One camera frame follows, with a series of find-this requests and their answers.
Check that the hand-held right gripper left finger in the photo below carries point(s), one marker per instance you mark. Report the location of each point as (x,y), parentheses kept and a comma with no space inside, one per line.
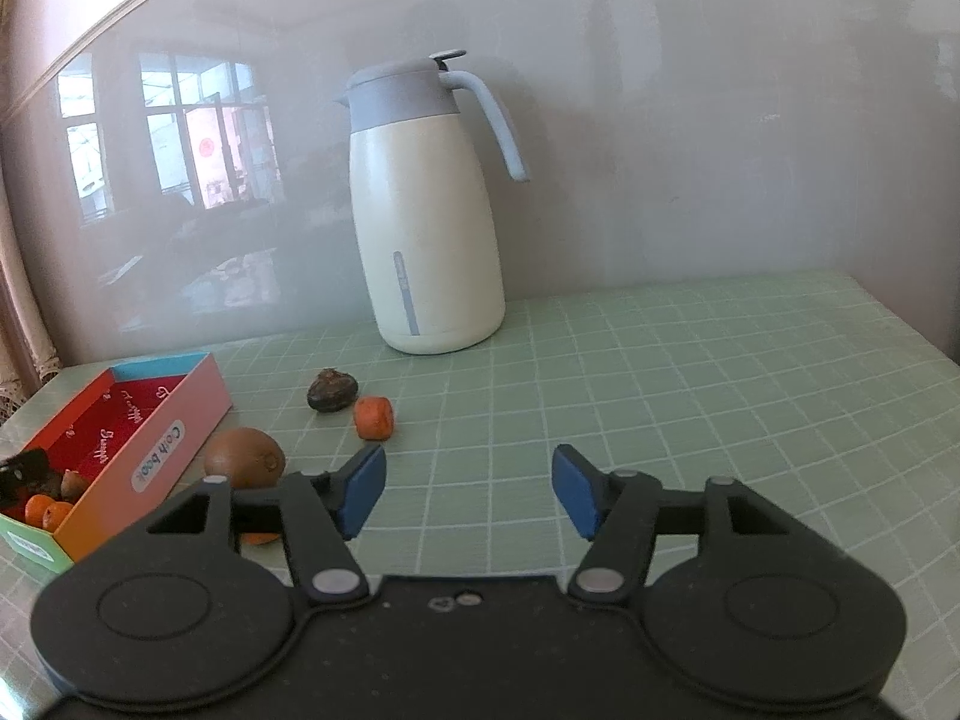
(360,491)

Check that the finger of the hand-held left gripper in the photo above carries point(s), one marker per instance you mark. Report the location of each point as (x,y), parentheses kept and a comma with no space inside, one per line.
(19,476)

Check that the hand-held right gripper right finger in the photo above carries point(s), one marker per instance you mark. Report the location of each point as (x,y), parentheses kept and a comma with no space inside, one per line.
(576,491)

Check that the orange mandarin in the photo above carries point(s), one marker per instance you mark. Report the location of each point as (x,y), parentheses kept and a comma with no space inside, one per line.
(36,510)
(259,538)

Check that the orange carrot piece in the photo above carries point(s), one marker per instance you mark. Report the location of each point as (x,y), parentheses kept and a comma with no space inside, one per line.
(373,418)

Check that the colourful cardboard box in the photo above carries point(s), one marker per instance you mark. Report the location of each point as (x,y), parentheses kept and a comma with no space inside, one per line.
(112,510)

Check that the dark water chestnut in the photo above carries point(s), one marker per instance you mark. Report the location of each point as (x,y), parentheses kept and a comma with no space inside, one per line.
(330,392)

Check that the brown kiwi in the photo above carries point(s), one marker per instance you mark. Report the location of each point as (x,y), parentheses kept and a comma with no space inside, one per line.
(240,454)

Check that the beige lace curtain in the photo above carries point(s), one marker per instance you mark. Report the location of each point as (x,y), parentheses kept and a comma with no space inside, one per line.
(19,330)

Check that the white thermos jug grey lid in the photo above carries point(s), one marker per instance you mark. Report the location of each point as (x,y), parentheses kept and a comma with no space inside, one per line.
(427,240)

